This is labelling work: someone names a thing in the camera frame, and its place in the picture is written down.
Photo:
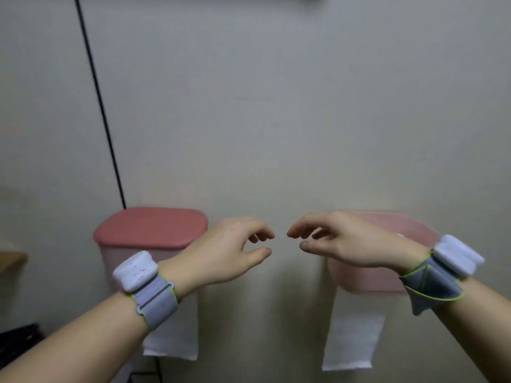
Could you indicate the person's right hand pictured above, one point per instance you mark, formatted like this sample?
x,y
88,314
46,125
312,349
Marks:
x,y
359,243

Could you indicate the person's left hand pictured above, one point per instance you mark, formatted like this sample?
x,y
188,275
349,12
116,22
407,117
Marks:
x,y
215,255

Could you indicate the person's right thumb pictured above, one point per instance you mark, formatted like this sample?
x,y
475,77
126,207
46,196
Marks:
x,y
317,246

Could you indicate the person's left thumb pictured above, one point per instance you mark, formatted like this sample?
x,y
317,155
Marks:
x,y
258,255

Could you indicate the person's left forearm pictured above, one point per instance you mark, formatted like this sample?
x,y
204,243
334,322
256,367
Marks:
x,y
80,343

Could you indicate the person's right forearm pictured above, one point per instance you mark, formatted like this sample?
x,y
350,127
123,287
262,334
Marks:
x,y
479,327

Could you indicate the pink tissue dispenser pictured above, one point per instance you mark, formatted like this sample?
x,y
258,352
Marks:
x,y
383,275
151,231

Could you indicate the white tissue paper sheet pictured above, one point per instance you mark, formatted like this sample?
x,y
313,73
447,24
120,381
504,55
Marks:
x,y
175,335
353,335

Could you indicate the white wrist tracker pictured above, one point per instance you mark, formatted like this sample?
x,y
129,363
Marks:
x,y
458,255
135,271

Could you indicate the black object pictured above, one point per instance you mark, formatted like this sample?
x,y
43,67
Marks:
x,y
18,343

